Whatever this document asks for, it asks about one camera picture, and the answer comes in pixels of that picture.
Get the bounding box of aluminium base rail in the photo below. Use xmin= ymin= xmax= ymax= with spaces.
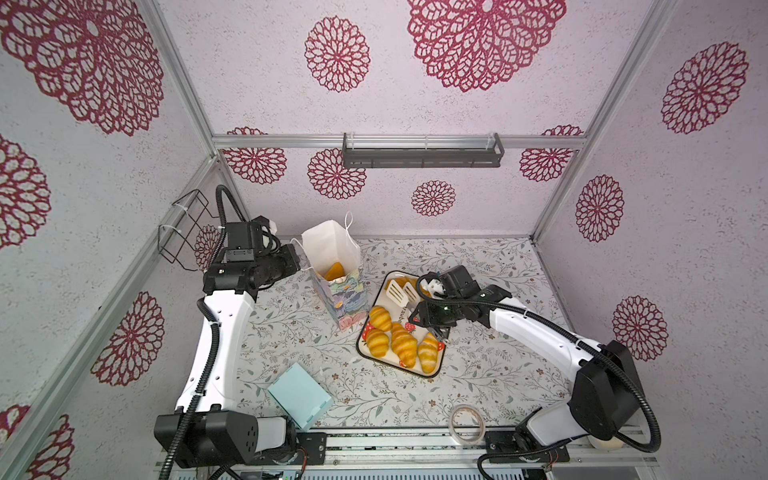
xmin=161 ymin=425 xmax=659 ymax=480

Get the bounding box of black wire basket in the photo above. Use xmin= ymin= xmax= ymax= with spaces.
xmin=156 ymin=189 xmax=221 ymax=272

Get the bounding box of long twisted bread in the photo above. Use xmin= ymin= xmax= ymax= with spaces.
xmin=388 ymin=277 xmax=432 ymax=298

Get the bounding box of clear tape roll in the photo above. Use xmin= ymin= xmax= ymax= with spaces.
xmin=448 ymin=404 xmax=486 ymax=446

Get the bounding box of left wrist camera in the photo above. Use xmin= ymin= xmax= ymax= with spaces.
xmin=224 ymin=216 xmax=281 ymax=262

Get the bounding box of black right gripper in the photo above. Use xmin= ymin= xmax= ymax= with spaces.
xmin=406 ymin=299 xmax=463 ymax=327

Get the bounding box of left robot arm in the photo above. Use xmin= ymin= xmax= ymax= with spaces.
xmin=154 ymin=245 xmax=300 ymax=479

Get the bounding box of strawberry print bread tray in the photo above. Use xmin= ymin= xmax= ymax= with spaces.
xmin=356 ymin=271 xmax=446 ymax=379

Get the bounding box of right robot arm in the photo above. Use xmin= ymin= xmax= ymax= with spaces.
xmin=383 ymin=266 xmax=662 ymax=458

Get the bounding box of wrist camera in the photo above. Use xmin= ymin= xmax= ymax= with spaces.
xmin=224 ymin=216 xmax=281 ymax=262
xmin=424 ymin=265 xmax=481 ymax=299

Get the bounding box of striped croissant bread front right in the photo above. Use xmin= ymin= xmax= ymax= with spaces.
xmin=417 ymin=333 xmax=439 ymax=374

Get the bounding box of floral paper bag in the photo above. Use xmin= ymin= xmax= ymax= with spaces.
xmin=290 ymin=212 xmax=367 ymax=330

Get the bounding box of beige brush block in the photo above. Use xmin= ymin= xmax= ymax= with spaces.
xmin=587 ymin=435 xmax=625 ymax=452

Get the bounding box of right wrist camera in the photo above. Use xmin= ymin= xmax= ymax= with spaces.
xmin=424 ymin=265 xmax=481 ymax=299

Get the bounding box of striped croissant bread front left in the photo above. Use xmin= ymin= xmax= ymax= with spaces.
xmin=365 ymin=329 xmax=390 ymax=358

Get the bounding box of light green box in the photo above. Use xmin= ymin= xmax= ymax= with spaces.
xmin=267 ymin=363 xmax=333 ymax=432

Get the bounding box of striped croissant bread upper left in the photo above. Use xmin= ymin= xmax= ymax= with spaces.
xmin=368 ymin=305 xmax=392 ymax=332

